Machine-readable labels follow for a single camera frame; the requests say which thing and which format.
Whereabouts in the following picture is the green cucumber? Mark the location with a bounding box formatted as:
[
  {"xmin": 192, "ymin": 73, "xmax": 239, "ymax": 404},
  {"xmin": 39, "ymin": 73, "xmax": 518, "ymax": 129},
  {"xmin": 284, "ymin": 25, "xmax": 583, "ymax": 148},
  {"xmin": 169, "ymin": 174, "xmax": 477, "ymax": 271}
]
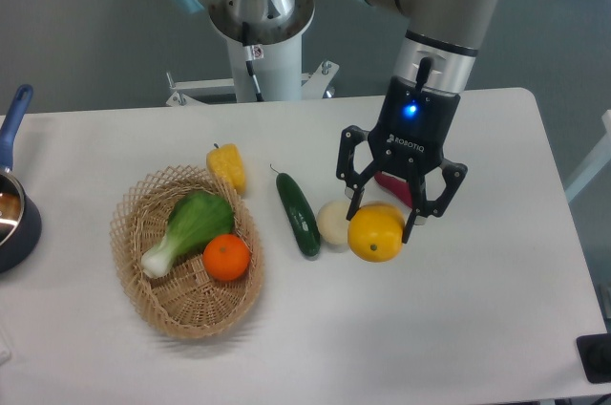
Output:
[{"xmin": 270, "ymin": 164, "xmax": 322, "ymax": 260}]

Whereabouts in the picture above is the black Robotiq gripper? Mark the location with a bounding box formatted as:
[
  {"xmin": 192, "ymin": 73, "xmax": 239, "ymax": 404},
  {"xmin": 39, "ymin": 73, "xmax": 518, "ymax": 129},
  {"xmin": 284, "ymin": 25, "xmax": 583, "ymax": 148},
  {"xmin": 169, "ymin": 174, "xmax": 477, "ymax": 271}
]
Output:
[{"xmin": 335, "ymin": 75, "xmax": 469, "ymax": 245}]

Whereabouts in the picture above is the green bok choy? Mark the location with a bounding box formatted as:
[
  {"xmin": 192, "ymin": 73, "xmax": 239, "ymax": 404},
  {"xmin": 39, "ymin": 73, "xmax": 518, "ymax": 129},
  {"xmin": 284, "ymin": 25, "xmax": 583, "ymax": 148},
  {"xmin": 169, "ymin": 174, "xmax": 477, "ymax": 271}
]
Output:
[{"xmin": 140, "ymin": 191, "xmax": 234, "ymax": 279}]

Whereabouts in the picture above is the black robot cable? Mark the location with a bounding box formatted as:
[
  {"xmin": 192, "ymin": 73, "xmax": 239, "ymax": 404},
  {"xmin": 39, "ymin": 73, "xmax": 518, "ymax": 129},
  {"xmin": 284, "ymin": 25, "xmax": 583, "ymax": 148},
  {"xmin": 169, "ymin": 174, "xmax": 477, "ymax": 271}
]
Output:
[{"xmin": 229, "ymin": 0, "xmax": 265, "ymax": 103}]

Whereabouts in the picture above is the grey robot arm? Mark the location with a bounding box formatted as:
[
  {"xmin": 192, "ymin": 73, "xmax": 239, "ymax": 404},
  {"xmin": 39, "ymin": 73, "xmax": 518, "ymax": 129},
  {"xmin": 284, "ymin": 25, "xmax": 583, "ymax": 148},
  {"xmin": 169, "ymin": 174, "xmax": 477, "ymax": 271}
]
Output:
[{"xmin": 175, "ymin": 0, "xmax": 497, "ymax": 235}]

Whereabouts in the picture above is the woven wicker basket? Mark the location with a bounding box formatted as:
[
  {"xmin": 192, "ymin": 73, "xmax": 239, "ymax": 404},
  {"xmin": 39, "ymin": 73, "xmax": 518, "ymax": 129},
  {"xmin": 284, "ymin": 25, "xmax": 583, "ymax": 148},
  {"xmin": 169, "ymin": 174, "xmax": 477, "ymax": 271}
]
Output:
[{"xmin": 110, "ymin": 164, "xmax": 265, "ymax": 341}]

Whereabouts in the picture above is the blue saucepan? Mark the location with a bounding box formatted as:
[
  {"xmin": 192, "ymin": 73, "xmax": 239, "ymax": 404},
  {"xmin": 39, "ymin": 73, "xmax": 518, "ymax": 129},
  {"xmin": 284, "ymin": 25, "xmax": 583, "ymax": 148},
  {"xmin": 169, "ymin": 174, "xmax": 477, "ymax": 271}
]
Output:
[{"xmin": 1, "ymin": 84, "xmax": 42, "ymax": 273}]

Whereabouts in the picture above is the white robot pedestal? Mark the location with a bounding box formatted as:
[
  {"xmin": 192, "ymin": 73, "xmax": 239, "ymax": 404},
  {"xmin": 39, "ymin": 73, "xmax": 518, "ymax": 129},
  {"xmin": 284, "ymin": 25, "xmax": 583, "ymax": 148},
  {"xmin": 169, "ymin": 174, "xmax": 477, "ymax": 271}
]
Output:
[{"xmin": 166, "ymin": 0, "xmax": 339, "ymax": 106}]

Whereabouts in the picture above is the red chili pepper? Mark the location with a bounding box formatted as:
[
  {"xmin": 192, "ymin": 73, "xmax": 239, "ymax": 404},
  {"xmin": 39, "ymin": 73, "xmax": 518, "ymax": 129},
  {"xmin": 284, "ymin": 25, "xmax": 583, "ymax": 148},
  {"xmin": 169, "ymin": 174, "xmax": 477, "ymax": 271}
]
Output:
[{"xmin": 374, "ymin": 172, "xmax": 413, "ymax": 208}]

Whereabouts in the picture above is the white frame at right edge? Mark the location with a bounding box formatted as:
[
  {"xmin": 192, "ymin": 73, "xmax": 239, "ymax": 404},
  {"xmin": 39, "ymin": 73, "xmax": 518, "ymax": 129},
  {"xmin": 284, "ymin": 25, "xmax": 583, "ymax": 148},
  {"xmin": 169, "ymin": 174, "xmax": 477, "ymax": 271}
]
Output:
[{"xmin": 564, "ymin": 110, "xmax": 610, "ymax": 203}]

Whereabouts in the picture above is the yellow bell pepper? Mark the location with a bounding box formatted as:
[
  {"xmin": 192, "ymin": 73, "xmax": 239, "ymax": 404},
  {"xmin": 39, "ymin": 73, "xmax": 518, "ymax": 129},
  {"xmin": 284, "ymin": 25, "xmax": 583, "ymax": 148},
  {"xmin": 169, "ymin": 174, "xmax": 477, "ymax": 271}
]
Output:
[{"xmin": 206, "ymin": 143, "xmax": 247, "ymax": 195}]

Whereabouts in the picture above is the yellow mango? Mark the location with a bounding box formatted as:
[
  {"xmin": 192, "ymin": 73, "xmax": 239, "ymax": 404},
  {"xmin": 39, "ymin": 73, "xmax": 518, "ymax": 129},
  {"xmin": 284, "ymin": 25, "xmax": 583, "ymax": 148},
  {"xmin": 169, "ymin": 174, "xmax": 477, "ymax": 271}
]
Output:
[{"xmin": 348, "ymin": 202, "xmax": 405, "ymax": 263}]

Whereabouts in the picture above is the orange tangerine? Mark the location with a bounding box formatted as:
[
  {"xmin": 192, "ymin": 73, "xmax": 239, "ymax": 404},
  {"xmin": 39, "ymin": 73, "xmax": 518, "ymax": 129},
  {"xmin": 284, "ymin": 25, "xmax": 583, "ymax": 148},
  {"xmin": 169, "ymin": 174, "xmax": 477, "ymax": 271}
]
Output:
[{"xmin": 202, "ymin": 234, "xmax": 251, "ymax": 282}]

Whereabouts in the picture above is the black device at table edge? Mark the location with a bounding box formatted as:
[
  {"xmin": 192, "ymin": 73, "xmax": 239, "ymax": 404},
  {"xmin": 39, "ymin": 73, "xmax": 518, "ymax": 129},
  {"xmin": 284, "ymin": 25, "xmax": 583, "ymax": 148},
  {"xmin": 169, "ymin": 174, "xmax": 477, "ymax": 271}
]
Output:
[{"xmin": 576, "ymin": 333, "xmax": 610, "ymax": 384}]

